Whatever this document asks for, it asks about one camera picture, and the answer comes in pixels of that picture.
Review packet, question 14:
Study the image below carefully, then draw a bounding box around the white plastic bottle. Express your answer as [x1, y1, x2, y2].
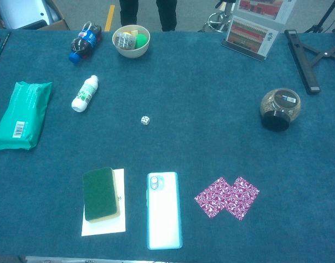
[71, 75, 99, 112]

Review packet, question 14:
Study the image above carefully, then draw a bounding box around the cola bottle blue cap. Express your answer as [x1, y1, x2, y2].
[68, 21, 103, 65]

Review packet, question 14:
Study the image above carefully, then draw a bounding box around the teal felt table cover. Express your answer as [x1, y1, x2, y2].
[0, 27, 335, 261]

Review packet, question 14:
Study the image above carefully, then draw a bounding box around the purple patterned card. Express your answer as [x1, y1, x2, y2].
[194, 176, 234, 219]
[223, 176, 260, 221]

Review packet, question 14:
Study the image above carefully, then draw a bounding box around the teal smartphone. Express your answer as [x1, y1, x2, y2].
[146, 171, 183, 250]

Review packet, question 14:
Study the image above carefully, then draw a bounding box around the beige bowl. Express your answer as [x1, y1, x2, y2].
[112, 25, 151, 59]

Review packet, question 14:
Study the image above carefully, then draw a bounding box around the green scouring sponge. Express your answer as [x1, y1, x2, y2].
[82, 167, 122, 223]

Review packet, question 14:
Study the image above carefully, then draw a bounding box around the green ball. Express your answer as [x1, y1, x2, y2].
[135, 33, 148, 49]

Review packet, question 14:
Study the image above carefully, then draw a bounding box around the clear plastic box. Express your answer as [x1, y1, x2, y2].
[114, 32, 137, 50]

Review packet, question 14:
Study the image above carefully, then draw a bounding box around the white paper card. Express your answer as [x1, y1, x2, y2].
[80, 168, 127, 237]

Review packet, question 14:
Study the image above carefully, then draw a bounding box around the glass jar black lid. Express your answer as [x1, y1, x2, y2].
[259, 87, 302, 133]

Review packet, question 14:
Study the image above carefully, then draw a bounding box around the person in black trousers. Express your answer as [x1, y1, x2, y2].
[119, 0, 177, 32]

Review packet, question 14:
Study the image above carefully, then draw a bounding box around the clear acrylic display stand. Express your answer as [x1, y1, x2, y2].
[221, 0, 297, 62]

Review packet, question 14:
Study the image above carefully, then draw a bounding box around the chrome stool base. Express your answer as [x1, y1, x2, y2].
[198, 0, 238, 33]

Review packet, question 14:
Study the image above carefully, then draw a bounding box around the palace photo postcard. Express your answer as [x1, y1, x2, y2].
[227, 15, 280, 57]
[236, 0, 297, 24]

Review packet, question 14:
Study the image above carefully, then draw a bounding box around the green wet wipes pack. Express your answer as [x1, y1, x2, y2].
[0, 81, 53, 151]

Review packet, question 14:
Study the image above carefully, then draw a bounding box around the black folding stand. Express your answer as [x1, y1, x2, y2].
[284, 27, 335, 95]

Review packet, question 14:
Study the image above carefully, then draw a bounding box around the cardboard box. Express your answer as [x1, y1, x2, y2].
[0, 0, 71, 30]

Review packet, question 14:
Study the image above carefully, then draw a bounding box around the dark pencil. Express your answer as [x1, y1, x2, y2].
[0, 31, 11, 68]

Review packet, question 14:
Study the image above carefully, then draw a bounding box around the black tripod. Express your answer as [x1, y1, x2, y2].
[304, 0, 335, 33]

